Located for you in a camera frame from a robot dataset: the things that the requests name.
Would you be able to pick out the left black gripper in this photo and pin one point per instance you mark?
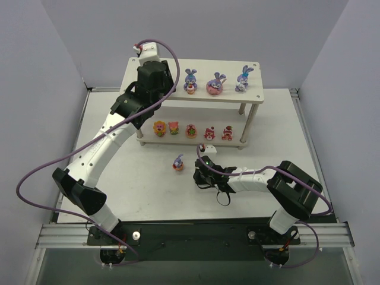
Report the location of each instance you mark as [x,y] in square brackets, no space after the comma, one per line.
[165,75]

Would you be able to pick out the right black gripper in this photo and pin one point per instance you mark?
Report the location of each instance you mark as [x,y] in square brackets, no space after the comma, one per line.
[199,176]

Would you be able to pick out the purple bunny with ball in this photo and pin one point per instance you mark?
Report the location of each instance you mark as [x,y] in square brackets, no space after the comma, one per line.
[190,85]

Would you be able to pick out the orange lion toy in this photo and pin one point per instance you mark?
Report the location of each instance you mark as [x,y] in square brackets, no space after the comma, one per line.
[159,128]

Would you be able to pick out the red white bear toy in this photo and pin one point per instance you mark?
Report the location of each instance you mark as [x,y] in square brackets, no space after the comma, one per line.
[209,133]

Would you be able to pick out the pink bear clover toy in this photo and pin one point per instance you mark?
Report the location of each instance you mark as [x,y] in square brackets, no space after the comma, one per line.
[191,131]

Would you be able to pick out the pink bear burger toy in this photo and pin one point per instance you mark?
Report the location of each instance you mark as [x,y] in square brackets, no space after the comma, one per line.
[173,128]

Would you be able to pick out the red white strawberry toy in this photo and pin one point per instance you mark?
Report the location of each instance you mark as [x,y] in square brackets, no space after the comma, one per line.
[227,133]

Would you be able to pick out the purple bunny pink cake toy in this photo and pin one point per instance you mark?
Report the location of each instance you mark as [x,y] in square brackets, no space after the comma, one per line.
[214,87]

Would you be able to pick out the purple bunny blue ears toy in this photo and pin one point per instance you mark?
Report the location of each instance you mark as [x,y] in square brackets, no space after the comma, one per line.
[242,80]

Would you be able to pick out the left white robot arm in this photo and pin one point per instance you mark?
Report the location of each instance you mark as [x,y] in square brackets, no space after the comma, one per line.
[131,109]

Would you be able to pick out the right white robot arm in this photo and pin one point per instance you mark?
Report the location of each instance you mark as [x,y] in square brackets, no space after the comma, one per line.
[295,191]

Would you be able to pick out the wooden two-tier shelf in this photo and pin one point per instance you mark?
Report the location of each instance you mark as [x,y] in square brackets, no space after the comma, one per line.
[237,109]

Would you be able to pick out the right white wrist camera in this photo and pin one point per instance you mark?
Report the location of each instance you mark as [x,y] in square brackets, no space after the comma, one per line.
[206,149]

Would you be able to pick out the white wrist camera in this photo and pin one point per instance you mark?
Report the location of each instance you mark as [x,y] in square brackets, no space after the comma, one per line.
[147,52]
[206,149]

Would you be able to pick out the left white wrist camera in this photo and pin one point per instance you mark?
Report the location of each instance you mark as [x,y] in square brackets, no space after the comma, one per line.
[147,52]

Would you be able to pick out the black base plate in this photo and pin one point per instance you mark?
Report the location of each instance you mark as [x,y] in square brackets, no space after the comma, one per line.
[202,240]

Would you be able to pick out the aluminium frame rail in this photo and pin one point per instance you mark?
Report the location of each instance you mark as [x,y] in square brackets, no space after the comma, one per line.
[74,236]

